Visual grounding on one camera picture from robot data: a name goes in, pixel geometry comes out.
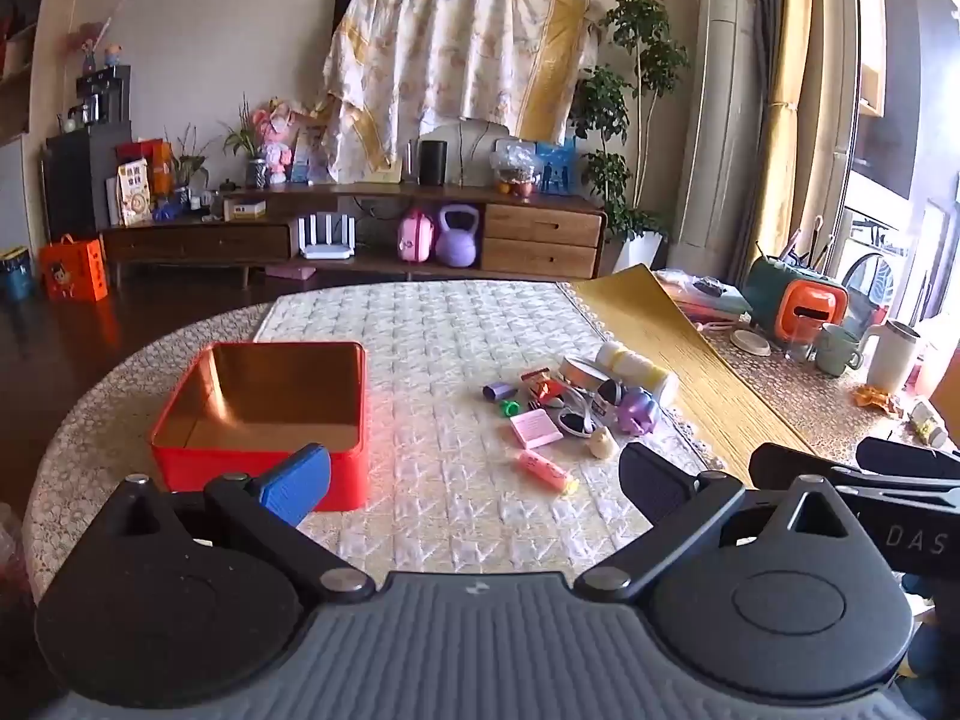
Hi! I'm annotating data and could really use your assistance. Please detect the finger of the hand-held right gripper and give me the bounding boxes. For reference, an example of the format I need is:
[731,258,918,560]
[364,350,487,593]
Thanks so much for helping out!
[855,436,960,476]
[750,442,960,511]

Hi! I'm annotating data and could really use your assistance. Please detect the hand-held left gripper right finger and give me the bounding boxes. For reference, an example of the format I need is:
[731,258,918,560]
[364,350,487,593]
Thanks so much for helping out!
[574,441,897,602]

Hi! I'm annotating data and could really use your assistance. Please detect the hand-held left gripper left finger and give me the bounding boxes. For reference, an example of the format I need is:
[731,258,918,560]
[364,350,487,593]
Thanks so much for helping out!
[112,444,376,605]

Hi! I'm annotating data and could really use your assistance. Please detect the purple toy figure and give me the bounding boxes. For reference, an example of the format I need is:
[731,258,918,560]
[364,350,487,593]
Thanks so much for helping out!
[616,386,661,436]

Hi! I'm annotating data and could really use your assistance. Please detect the white sunglasses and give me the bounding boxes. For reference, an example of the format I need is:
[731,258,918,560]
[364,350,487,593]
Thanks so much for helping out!
[559,379,625,440]

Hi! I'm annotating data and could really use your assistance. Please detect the red square tin box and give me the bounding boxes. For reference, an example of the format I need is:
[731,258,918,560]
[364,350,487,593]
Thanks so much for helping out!
[148,341,368,512]

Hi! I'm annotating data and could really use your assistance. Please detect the pink highlighter pen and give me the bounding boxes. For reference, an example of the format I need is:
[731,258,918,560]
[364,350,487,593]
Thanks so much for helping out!
[514,448,575,494]

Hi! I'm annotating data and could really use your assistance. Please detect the white plastic bottle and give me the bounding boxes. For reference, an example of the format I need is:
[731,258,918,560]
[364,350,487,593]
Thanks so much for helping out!
[596,341,680,406]

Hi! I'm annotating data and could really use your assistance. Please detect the pink sticky note pad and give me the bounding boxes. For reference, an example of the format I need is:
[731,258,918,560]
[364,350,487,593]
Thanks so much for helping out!
[511,411,562,449]

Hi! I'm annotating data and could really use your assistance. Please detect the small orange item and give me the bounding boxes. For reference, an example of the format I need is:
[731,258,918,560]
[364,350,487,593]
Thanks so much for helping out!
[855,384,901,415]

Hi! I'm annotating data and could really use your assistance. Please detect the white tumbler cup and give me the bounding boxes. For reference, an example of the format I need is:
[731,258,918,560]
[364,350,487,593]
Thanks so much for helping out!
[862,319,922,395]

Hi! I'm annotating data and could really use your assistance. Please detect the green mug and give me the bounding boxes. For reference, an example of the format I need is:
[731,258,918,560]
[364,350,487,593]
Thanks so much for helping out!
[814,322,865,377]

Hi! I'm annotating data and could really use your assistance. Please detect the clear drinking glass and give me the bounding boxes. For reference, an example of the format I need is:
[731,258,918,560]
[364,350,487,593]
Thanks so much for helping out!
[784,315,818,365]

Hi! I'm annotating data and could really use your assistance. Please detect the mustard yellow cloth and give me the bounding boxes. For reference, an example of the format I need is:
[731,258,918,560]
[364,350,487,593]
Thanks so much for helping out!
[570,264,815,488]

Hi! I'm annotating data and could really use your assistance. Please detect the round metal tin lid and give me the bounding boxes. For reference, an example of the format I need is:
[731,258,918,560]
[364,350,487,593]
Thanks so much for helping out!
[562,356,612,395]

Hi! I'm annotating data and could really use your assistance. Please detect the orange tissue holder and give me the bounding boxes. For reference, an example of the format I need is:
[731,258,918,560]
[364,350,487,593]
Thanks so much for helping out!
[776,277,848,344]

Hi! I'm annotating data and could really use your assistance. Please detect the stack of books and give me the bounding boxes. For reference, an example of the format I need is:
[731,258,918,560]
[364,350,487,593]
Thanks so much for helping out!
[660,270,752,325]

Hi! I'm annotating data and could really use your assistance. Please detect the green storage box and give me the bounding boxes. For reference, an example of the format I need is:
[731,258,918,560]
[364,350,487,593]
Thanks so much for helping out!
[742,255,848,335]

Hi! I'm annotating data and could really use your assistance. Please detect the quilted cream table mat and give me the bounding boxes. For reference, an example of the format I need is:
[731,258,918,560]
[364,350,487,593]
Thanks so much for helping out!
[251,281,751,593]

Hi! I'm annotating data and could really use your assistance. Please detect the clear plastic bag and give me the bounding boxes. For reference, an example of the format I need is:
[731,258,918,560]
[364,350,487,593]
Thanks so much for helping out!
[664,268,743,298]

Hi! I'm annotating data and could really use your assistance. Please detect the white router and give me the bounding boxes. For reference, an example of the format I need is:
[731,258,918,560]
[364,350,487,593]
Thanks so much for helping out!
[296,214,359,262]

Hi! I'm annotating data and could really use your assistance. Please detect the pink toy suitcase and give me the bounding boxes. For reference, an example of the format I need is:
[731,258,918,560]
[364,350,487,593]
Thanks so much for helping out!
[397,208,438,263]

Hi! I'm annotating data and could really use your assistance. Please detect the wooden television cabinet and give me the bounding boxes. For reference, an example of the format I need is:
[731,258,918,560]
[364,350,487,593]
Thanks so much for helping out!
[101,181,608,286]

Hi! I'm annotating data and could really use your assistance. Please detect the purple kettlebell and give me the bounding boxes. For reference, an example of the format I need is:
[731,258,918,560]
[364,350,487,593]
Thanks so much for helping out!
[435,204,482,269]

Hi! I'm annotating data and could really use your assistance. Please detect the orange gift box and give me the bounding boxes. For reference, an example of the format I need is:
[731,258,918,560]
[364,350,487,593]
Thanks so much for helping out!
[39,235,110,303]

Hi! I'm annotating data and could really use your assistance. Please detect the plant in striped pot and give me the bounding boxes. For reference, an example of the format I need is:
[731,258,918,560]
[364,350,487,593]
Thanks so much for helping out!
[221,94,271,190]

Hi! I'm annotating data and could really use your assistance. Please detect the blue picture box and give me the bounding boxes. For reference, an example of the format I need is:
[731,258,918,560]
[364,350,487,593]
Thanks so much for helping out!
[536,141,578,194]

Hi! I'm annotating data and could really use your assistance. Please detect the white and yellow cereal box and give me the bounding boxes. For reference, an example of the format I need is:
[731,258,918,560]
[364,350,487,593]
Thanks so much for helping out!
[115,157,155,227]

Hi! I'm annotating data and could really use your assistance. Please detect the small leafy potted plant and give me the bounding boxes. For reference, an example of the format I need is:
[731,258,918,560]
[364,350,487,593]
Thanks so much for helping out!
[169,124,211,207]

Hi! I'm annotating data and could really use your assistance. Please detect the yellow curtain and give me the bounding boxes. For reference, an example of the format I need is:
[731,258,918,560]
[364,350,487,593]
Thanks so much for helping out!
[731,0,863,293]

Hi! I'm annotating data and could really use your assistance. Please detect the pink doll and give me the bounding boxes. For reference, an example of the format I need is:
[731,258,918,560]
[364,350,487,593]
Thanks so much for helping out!
[251,97,316,185]

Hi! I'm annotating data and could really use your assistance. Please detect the white standing air conditioner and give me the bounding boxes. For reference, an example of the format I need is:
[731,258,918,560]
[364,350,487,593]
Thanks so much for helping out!
[667,0,758,271]

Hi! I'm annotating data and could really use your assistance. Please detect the clear bag of fruit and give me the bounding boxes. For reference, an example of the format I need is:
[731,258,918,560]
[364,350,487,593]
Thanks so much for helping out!
[489,139,542,200]

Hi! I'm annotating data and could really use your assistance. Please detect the black cylinder speaker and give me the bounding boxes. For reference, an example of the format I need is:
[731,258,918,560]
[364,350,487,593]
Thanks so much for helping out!
[418,139,449,186]

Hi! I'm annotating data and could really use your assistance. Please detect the blue waste bin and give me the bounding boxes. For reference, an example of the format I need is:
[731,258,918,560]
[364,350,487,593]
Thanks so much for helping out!
[0,246,35,301]

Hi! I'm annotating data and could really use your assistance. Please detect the red and orange boxes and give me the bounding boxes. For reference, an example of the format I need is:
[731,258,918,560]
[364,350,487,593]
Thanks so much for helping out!
[116,139,175,197]

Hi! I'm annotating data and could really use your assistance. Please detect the black mini fridge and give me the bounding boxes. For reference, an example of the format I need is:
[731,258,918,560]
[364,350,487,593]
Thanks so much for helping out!
[41,124,136,241]

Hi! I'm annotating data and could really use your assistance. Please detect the tall green houseplant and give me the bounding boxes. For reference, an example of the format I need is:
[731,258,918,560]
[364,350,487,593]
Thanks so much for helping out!
[570,0,688,275]

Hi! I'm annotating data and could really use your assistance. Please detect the black coffee machine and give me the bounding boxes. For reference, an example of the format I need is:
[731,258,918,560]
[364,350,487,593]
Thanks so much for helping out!
[75,64,132,128]

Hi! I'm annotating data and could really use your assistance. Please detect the floral cloth covered TV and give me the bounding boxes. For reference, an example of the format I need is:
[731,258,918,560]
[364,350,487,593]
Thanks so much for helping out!
[322,0,601,185]

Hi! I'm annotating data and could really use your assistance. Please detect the flower vase with figure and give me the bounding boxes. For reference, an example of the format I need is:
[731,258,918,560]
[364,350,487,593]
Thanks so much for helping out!
[71,0,132,76]

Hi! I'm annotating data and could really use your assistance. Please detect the black television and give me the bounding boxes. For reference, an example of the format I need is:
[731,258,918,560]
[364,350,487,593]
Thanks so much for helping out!
[334,0,370,42]

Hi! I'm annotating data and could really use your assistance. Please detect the wooden wall shelving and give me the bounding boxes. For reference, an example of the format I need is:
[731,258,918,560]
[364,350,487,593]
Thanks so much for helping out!
[0,0,57,143]

